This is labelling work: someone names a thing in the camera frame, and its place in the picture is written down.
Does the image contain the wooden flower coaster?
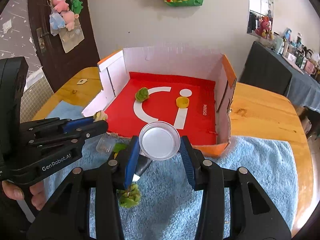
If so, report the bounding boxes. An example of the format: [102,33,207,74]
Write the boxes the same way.
[76,79,88,85]

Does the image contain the orange white cardboard box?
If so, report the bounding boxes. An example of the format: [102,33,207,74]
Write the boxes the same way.
[82,47,237,157]

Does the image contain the red Miniso bag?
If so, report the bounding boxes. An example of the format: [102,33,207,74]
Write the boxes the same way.
[105,72,217,146]

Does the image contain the dark cloth side table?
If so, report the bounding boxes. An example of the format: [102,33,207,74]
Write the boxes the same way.
[240,41,319,112]

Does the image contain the light blue towel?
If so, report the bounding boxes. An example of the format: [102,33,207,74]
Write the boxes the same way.
[42,101,299,240]

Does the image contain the left hand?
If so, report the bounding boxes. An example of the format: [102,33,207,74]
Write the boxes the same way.
[2,181,47,211]

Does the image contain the pink dragon plush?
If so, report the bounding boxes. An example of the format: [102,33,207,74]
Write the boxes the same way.
[255,16,272,39]

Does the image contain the pink plush toys bunch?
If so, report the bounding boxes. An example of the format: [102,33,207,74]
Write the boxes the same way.
[49,0,84,36]

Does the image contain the yellow plastic lid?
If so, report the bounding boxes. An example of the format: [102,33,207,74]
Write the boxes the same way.
[176,96,189,109]

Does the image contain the yellow pink fuzzy toy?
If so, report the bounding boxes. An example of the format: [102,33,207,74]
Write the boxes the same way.
[93,111,108,122]

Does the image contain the green leaf toy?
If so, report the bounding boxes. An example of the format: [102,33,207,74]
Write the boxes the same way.
[112,142,127,159]

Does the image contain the clutter of bottles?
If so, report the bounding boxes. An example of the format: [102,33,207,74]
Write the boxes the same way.
[271,29,319,83]

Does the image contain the clear square plastic box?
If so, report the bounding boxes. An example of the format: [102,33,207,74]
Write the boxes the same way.
[96,134,116,154]

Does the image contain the dark wooden door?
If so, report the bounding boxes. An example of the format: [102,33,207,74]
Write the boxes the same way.
[28,0,99,92]

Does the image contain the green pipe cleaner ball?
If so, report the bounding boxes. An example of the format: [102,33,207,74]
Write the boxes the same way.
[117,183,141,209]
[135,87,149,102]

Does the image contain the wall mirror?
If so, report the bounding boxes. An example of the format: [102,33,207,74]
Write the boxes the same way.
[247,0,274,36]

